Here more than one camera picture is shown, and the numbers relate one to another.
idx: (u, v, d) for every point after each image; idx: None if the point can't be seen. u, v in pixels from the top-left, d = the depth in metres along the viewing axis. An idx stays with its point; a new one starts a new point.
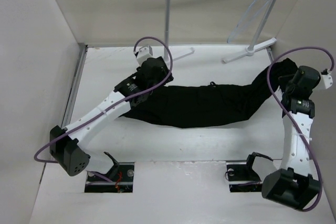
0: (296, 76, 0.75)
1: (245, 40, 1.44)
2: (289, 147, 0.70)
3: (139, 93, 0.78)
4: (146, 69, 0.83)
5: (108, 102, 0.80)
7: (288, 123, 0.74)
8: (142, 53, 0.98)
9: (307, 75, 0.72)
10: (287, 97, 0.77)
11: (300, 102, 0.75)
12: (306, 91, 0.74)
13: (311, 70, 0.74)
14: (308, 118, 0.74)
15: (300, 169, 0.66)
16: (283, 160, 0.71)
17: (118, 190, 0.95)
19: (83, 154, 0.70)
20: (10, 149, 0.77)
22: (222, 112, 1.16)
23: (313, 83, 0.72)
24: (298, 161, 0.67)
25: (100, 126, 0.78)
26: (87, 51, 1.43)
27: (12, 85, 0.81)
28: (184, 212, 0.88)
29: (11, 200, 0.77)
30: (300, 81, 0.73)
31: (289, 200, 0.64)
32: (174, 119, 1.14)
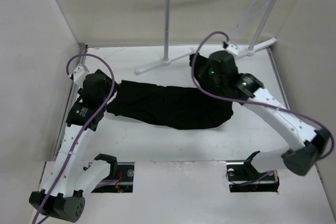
0: (216, 68, 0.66)
1: (245, 40, 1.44)
2: (281, 126, 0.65)
3: (93, 116, 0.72)
4: (88, 87, 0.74)
5: (68, 139, 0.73)
7: (256, 107, 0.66)
8: (77, 75, 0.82)
9: (226, 60, 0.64)
10: (229, 88, 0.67)
11: (244, 83, 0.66)
12: (235, 71, 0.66)
13: (220, 52, 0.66)
14: (263, 91, 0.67)
15: (309, 134, 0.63)
16: (286, 138, 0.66)
17: (118, 190, 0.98)
19: (74, 201, 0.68)
20: (10, 150, 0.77)
22: (211, 114, 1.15)
23: (233, 60, 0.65)
24: (302, 130, 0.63)
25: (75, 166, 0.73)
26: (87, 51, 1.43)
27: (12, 86, 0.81)
28: (184, 212, 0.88)
29: (11, 201, 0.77)
30: (225, 69, 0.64)
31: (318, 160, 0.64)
32: (170, 119, 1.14)
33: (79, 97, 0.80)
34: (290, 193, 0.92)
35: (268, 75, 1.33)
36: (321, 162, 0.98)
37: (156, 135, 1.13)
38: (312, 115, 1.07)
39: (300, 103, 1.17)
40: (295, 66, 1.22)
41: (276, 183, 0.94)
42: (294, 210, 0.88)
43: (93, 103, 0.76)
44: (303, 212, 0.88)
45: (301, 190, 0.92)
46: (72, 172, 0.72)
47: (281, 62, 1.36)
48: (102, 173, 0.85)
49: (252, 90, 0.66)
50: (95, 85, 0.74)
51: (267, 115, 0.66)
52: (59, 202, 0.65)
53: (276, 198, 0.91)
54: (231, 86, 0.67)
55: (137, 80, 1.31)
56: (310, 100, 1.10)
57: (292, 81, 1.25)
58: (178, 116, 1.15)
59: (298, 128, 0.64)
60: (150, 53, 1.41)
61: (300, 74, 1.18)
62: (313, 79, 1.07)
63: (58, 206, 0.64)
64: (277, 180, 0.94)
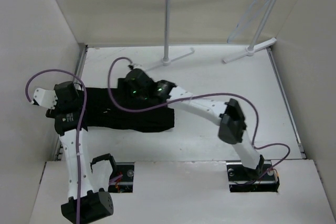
0: (134, 85, 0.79)
1: (245, 40, 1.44)
2: (199, 111, 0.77)
3: (82, 116, 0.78)
4: (64, 95, 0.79)
5: (70, 146, 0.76)
7: (177, 104, 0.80)
8: (41, 96, 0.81)
9: (139, 77, 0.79)
10: (149, 97, 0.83)
11: (159, 88, 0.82)
12: (149, 82, 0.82)
13: (133, 72, 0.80)
14: (176, 90, 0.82)
15: (221, 107, 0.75)
16: (210, 119, 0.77)
17: (118, 190, 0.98)
19: (103, 193, 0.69)
20: (10, 150, 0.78)
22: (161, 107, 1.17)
23: (144, 74, 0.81)
24: (215, 107, 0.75)
25: (88, 166, 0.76)
26: (87, 51, 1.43)
27: (12, 86, 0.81)
28: (185, 212, 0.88)
29: (11, 201, 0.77)
30: (140, 82, 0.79)
31: (241, 126, 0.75)
32: (134, 123, 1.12)
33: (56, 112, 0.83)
34: (290, 193, 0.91)
35: (269, 75, 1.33)
36: (321, 162, 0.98)
37: (156, 135, 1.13)
38: (313, 115, 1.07)
39: (300, 103, 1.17)
40: (295, 66, 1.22)
41: (276, 183, 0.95)
42: (294, 210, 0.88)
43: (73, 106, 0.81)
44: (304, 212, 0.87)
45: (302, 191, 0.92)
46: (88, 171, 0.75)
47: (281, 62, 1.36)
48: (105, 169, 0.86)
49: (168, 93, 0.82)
50: (69, 90, 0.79)
51: (188, 108, 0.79)
52: (94, 195, 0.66)
53: (277, 198, 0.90)
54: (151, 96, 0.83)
55: None
56: (309, 100, 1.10)
57: (292, 82, 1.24)
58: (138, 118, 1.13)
59: (211, 106, 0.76)
60: (150, 53, 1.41)
61: (300, 74, 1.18)
62: (312, 79, 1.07)
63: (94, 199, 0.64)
64: (277, 180, 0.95)
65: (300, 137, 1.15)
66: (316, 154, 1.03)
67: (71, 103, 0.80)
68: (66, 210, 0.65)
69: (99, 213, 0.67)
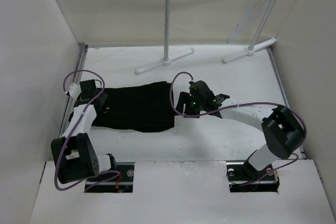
0: (195, 94, 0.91)
1: (245, 40, 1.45)
2: (244, 116, 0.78)
3: (95, 96, 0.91)
4: (86, 85, 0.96)
5: (79, 109, 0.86)
7: (227, 112, 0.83)
8: (72, 90, 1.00)
9: (200, 87, 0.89)
10: (207, 107, 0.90)
11: (214, 99, 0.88)
12: (209, 93, 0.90)
13: (195, 83, 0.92)
14: (228, 99, 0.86)
15: (266, 113, 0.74)
16: (256, 126, 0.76)
17: (118, 190, 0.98)
19: (92, 148, 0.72)
20: (10, 150, 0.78)
22: (160, 108, 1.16)
23: (205, 85, 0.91)
24: (261, 112, 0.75)
25: (86, 127, 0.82)
26: (87, 51, 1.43)
27: (12, 85, 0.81)
28: (185, 212, 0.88)
29: (11, 201, 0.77)
30: (201, 91, 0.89)
31: (295, 137, 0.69)
32: (132, 124, 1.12)
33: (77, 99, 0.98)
34: (290, 193, 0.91)
35: (268, 75, 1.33)
36: (321, 162, 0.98)
37: (156, 135, 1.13)
38: (313, 115, 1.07)
39: (300, 103, 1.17)
40: (295, 66, 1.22)
41: (276, 183, 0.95)
42: (294, 210, 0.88)
43: (91, 94, 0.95)
44: (304, 212, 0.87)
45: (302, 191, 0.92)
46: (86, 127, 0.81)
47: (281, 62, 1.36)
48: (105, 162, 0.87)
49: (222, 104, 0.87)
50: (91, 82, 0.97)
51: (235, 115, 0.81)
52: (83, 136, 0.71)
53: (277, 198, 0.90)
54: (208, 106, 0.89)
55: (137, 80, 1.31)
56: (310, 100, 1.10)
57: (292, 82, 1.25)
58: (137, 119, 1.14)
59: (257, 112, 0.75)
60: (150, 53, 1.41)
61: (300, 73, 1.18)
62: (312, 79, 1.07)
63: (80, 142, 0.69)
64: (277, 180, 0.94)
65: None
66: (316, 154, 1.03)
67: (90, 93, 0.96)
68: (56, 142, 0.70)
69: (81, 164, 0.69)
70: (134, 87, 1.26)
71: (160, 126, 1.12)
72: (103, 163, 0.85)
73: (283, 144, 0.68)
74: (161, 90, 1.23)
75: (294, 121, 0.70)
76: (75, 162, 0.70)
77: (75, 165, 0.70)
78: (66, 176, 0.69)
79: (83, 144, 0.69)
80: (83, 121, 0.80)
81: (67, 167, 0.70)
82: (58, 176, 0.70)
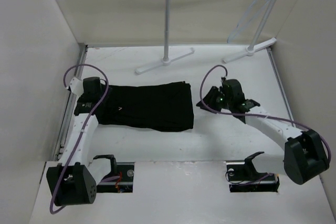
0: (227, 91, 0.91)
1: (245, 40, 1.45)
2: (269, 131, 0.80)
3: (99, 102, 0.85)
4: (90, 84, 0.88)
5: (79, 123, 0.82)
7: (253, 119, 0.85)
8: (74, 85, 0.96)
9: (233, 86, 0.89)
10: (233, 107, 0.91)
11: (244, 104, 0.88)
12: (240, 95, 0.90)
13: (230, 81, 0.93)
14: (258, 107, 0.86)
15: (293, 132, 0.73)
16: (279, 142, 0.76)
17: (118, 190, 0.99)
19: (90, 177, 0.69)
20: (10, 150, 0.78)
22: (177, 108, 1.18)
23: (239, 86, 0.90)
24: (288, 130, 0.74)
25: (86, 145, 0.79)
26: (87, 51, 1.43)
27: (12, 85, 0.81)
28: (185, 212, 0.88)
29: (11, 201, 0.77)
30: (233, 91, 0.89)
31: (317, 166, 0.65)
32: (147, 122, 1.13)
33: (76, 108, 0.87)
34: (290, 193, 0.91)
35: (269, 75, 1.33)
36: None
37: (156, 135, 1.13)
38: (312, 115, 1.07)
39: (300, 104, 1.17)
40: (295, 66, 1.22)
41: (276, 183, 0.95)
42: (294, 210, 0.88)
43: (95, 97, 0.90)
44: (303, 212, 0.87)
45: (302, 191, 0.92)
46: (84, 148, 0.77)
47: (281, 62, 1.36)
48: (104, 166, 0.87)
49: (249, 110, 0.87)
50: (95, 81, 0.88)
51: (261, 124, 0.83)
52: (79, 168, 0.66)
53: (276, 198, 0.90)
54: (234, 107, 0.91)
55: (137, 80, 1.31)
56: (310, 100, 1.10)
57: (292, 82, 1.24)
58: (151, 118, 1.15)
59: (284, 128, 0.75)
60: (149, 53, 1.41)
61: (300, 73, 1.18)
62: (313, 79, 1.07)
63: (76, 174, 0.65)
64: (277, 180, 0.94)
65: None
66: None
67: (93, 94, 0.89)
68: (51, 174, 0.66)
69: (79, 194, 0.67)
70: (147, 86, 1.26)
71: (175, 125, 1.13)
72: (102, 167, 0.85)
73: (302, 169, 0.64)
74: (179, 91, 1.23)
75: (320, 149, 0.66)
76: (72, 190, 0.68)
77: (72, 192, 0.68)
78: (62, 203, 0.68)
79: (79, 177, 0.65)
80: (83, 140, 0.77)
81: (64, 194, 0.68)
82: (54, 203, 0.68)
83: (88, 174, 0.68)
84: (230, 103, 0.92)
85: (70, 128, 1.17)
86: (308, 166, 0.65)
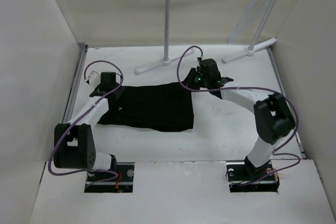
0: (205, 71, 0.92)
1: (245, 40, 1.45)
2: (241, 100, 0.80)
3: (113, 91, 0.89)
4: (106, 77, 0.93)
5: (92, 100, 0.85)
7: (227, 92, 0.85)
8: (93, 78, 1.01)
9: (210, 65, 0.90)
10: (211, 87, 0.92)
11: (220, 82, 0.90)
12: (217, 74, 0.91)
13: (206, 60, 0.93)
14: (233, 83, 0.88)
15: (262, 96, 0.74)
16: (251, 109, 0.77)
17: (118, 190, 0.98)
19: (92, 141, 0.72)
20: (10, 150, 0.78)
22: (177, 108, 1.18)
23: (215, 65, 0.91)
24: (258, 96, 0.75)
25: (93, 119, 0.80)
26: (87, 51, 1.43)
27: (12, 85, 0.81)
28: (185, 212, 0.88)
29: (11, 201, 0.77)
30: (210, 69, 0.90)
31: (285, 125, 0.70)
32: (146, 123, 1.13)
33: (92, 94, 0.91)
34: (290, 193, 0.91)
35: (269, 75, 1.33)
36: (321, 162, 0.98)
37: (156, 135, 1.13)
38: (312, 115, 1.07)
39: (300, 103, 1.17)
40: (295, 66, 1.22)
41: (276, 183, 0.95)
42: (294, 210, 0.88)
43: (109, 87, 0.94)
44: (303, 212, 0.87)
45: (302, 191, 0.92)
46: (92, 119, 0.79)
47: (281, 62, 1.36)
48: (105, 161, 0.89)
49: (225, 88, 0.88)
50: (111, 74, 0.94)
51: (233, 96, 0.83)
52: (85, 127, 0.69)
53: (277, 198, 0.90)
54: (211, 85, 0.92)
55: (137, 80, 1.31)
56: (310, 100, 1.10)
57: (293, 82, 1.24)
58: (151, 118, 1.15)
59: (254, 95, 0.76)
60: (149, 53, 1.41)
61: (300, 73, 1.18)
62: (313, 79, 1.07)
63: (81, 131, 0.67)
64: (277, 180, 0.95)
65: (300, 137, 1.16)
66: (316, 154, 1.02)
67: (108, 85, 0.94)
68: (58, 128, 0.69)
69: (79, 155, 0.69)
70: (146, 86, 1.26)
71: (175, 126, 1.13)
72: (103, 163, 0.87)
73: (271, 128, 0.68)
74: (179, 91, 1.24)
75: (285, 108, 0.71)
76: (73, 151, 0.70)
77: (73, 153, 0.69)
78: (61, 161, 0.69)
79: (83, 136, 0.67)
80: (92, 112, 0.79)
81: (64, 153, 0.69)
82: (54, 159, 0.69)
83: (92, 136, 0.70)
84: (207, 83, 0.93)
85: None
86: (277, 125, 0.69)
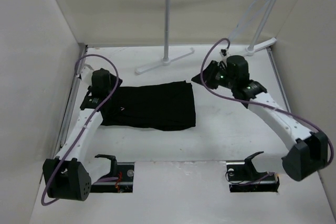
0: (232, 70, 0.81)
1: (245, 40, 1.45)
2: (274, 125, 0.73)
3: (106, 99, 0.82)
4: (98, 80, 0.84)
5: (82, 118, 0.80)
7: (258, 108, 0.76)
8: (85, 73, 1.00)
9: (240, 65, 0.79)
10: (237, 89, 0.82)
11: (249, 86, 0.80)
12: (245, 75, 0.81)
13: (235, 57, 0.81)
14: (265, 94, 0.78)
15: (303, 134, 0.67)
16: (285, 140, 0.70)
17: (118, 190, 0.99)
19: (85, 174, 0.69)
20: (10, 150, 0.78)
22: (177, 109, 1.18)
23: (245, 65, 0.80)
24: (297, 129, 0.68)
25: (86, 141, 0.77)
26: (87, 51, 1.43)
27: (12, 85, 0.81)
28: (185, 212, 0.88)
29: (11, 202, 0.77)
30: (239, 70, 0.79)
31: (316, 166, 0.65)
32: (146, 122, 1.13)
33: (82, 103, 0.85)
34: (290, 193, 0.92)
35: (269, 75, 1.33)
36: None
37: (156, 135, 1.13)
38: (312, 116, 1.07)
39: (300, 103, 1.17)
40: (295, 66, 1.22)
41: (276, 183, 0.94)
42: (294, 210, 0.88)
43: (104, 92, 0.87)
44: (304, 213, 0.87)
45: (302, 191, 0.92)
46: (84, 145, 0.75)
47: (281, 62, 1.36)
48: (104, 167, 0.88)
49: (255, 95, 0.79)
50: (103, 76, 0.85)
51: (266, 115, 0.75)
52: (74, 166, 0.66)
53: (277, 198, 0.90)
54: (238, 88, 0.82)
55: (137, 80, 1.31)
56: (309, 100, 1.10)
57: (292, 82, 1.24)
58: (151, 118, 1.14)
59: (292, 126, 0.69)
60: (149, 53, 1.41)
61: (300, 74, 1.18)
62: (313, 79, 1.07)
63: (71, 168, 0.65)
64: (277, 180, 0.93)
65: None
66: None
67: (101, 89, 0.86)
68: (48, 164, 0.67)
69: (71, 191, 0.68)
70: (146, 86, 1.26)
71: (175, 126, 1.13)
72: (101, 170, 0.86)
73: (302, 170, 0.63)
74: (180, 91, 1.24)
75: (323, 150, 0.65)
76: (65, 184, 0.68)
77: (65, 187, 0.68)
78: (54, 194, 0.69)
79: (74, 174, 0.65)
80: (83, 137, 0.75)
81: (58, 187, 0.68)
82: (47, 193, 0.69)
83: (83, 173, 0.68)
84: (234, 84, 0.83)
85: (70, 127, 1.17)
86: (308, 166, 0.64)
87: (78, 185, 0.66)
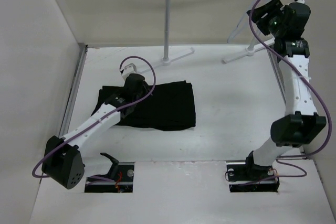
0: (286, 17, 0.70)
1: (245, 40, 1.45)
2: (289, 91, 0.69)
3: (129, 104, 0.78)
4: (132, 81, 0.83)
5: (101, 112, 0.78)
7: (286, 68, 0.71)
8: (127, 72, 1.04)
9: (298, 14, 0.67)
10: (279, 40, 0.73)
11: (294, 43, 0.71)
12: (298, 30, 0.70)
13: (297, 6, 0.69)
14: (304, 59, 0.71)
15: (307, 109, 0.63)
16: (287, 107, 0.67)
17: (118, 190, 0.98)
19: (79, 165, 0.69)
20: (10, 150, 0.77)
22: (177, 109, 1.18)
23: (305, 19, 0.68)
24: (305, 104, 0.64)
25: (95, 135, 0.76)
26: (87, 51, 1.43)
27: (12, 85, 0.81)
28: (185, 212, 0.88)
29: (10, 202, 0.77)
30: (292, 21, 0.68)
31: (300, 140, 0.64)
32: (146, 122, 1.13)
33: (107, 99, 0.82)
34: (290, 193, 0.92)
35: (268, 75, 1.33)
36: (321, 162, 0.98)
37: (156, 135, 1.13)
38: None
39: None
40: None
41: (276, 183, 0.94)
42: (294, 210, 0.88)
43: (130, 96, 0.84)
44: (303, 212, 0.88)
45: (302, 191, 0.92)
46: (92, 137, 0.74)
47: None
48: (103, 167, 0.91)
49: (297, 52, 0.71)
50: (137, 81, 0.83)
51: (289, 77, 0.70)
52: (72, 152, 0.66)
53: (276, 198, 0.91)
54: (281, 38, 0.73)
55: None
56: None
57: None
58: (151, 118, 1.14)
59: (303, 100, 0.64)
60: (149, 53, 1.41)
61: None
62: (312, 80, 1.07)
63: (71, 154, 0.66)
64: (277, 180, 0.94)
65: None
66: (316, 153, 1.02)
67: (130, 92, 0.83)
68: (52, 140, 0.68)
69: (60, 174, 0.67)
70: None
71: (175, 126, 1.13)
72: (98, 169, 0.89)
73: (283, 137, 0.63)
74: (180, 91, 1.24)
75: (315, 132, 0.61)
76: (59, 167, 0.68)
77: (58, 169, 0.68)
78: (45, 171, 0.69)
79: (69, 160, 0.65)
80: (93, 129, 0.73)
81: (51, 165, 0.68)
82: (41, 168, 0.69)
83: (77, 163, 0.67)
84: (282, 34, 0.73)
85: (70, 127, 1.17)
86: (292, 136, 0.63)
87: (68, 172, 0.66)
